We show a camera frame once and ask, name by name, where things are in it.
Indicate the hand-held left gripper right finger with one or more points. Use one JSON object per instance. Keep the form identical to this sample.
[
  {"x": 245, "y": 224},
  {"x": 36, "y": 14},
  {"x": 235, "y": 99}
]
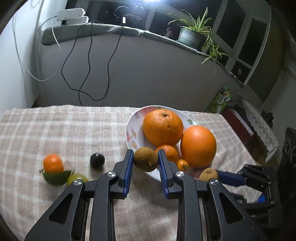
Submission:
[{"x": 162, "y": 171}]

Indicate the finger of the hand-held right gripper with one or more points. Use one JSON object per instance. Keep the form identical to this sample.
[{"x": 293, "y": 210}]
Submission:
[{"x": 229, "y": 178}]

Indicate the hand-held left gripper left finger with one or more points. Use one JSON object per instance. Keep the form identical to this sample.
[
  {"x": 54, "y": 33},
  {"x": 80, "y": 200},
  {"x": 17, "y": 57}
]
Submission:
[{"x": 128, "y": 171}]

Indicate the small mandarin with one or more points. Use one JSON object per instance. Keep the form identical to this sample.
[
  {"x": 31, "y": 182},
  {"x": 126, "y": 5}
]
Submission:
[{"x": 170, "y": 153}]

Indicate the brown kiwi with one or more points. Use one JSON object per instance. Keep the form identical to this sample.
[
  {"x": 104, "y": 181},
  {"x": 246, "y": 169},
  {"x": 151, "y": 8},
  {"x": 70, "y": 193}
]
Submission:
[
  {"x": 145, "y": 160},
  {"x": 208, "y": 174}
]

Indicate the tiny orange kumquat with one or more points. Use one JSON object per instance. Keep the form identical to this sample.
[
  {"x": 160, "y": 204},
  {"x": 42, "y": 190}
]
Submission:
[{"x": 182, "y": 165}]

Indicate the white floral plate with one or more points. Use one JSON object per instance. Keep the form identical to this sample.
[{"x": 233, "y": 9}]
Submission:
[{"x": 134, "y": 132}]

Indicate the large smooth orange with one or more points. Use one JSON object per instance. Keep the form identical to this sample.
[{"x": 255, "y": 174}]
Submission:
[{"x": 198, "y": 146}]

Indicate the large bumpy orange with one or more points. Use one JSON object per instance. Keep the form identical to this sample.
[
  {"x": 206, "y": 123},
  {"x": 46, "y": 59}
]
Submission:
[{"x": 163, "y": 127}]

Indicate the dark plum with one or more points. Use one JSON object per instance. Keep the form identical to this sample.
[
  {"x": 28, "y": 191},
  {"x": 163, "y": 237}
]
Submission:
[{"x": 97, "y": 160}]

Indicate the black speaker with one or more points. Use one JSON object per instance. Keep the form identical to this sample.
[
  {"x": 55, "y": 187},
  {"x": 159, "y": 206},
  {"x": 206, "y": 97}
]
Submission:
[{"x": 289, "y": 148}]

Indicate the green tomato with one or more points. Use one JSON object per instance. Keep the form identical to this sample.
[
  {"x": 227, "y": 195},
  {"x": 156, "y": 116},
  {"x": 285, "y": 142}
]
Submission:
[{"x": 77, "y": 178}]

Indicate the white lace cloth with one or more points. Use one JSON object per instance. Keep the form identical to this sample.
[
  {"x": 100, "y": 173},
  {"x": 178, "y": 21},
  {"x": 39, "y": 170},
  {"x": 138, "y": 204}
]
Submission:
[{"x": 259, "y": 125}]

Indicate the mandarin with green leaf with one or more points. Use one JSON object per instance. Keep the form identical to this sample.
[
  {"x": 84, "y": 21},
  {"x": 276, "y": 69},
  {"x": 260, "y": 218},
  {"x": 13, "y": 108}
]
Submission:
[{"x": 53, "y": 164}]

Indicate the green snack packet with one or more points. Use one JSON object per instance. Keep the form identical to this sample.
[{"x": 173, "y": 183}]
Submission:
[{"x": 220, "y": 100}]

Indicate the beige checked blanket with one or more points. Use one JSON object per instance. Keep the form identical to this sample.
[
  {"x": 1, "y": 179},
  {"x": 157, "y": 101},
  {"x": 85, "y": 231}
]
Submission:
[{"x": 57, "y": 129}]

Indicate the potted spider plant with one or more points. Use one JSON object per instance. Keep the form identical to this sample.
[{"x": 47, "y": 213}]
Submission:
[{"x": 190, "y": 36}]

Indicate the small purple plant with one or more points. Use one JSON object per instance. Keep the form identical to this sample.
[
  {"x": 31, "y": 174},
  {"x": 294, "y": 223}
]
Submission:
[{"x": 168, "y": 32}]

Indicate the white wardrobe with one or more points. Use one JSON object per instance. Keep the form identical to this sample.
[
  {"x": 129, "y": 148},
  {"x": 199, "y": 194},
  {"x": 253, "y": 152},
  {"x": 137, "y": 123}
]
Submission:
[{"x": 16, "y": 81}]

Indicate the white power strip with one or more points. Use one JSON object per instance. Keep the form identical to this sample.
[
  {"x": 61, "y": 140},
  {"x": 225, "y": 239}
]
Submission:
[{"x": 70, "y": 15}]

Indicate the small black camera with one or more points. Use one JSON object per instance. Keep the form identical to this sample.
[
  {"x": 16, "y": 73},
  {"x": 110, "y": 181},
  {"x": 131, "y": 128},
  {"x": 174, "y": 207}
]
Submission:
[{"x": 267, "y": 115}]

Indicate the white window frame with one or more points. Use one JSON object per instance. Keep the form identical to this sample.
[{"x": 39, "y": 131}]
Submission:
[{"x": 222, "y": 34}]

